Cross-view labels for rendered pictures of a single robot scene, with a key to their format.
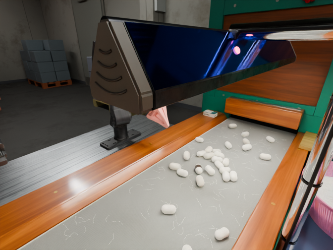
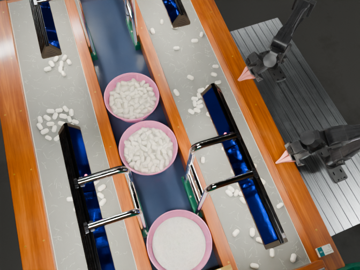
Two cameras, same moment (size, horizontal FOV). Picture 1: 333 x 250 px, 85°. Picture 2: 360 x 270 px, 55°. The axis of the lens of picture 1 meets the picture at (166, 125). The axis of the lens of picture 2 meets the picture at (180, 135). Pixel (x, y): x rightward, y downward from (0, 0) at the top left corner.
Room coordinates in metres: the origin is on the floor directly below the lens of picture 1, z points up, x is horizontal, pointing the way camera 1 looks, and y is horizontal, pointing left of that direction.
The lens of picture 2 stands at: (0.36, -0.66, 2.22)
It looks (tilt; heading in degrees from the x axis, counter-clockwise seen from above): 66 degrees down; 113
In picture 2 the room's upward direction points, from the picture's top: 6 degrees clockwise
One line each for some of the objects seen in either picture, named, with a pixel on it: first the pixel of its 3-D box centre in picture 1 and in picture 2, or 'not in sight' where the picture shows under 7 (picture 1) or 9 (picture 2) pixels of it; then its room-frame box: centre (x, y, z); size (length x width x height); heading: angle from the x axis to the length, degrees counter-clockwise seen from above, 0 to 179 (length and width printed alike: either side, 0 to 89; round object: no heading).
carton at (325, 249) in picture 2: (210, 113); (324, 250); (0.86, -0.22, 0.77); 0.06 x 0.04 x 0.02; 48
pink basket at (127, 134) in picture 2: not in sight; (148, 150); (0.00, -0.18, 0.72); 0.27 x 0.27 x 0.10
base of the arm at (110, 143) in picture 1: (120, 131); (334, 159); (0.79, 0.22, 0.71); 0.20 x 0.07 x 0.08; 141
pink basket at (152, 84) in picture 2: not in sight; (132, 100); (-0.21, 0.00, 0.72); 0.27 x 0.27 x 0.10
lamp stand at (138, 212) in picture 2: not in sight; (116, 210); (0.06, -0.51, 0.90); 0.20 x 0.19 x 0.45; 138
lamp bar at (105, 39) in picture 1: (246, 52); (242, 158); (0.39, -0.16, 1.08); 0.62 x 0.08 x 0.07; 138
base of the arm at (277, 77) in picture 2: not in sight; (274, 62); (0.32, 0.60, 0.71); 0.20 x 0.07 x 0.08; 141
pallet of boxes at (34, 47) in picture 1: (44, 63); not in sight; (5.50, 3.47, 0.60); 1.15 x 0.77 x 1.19; 51
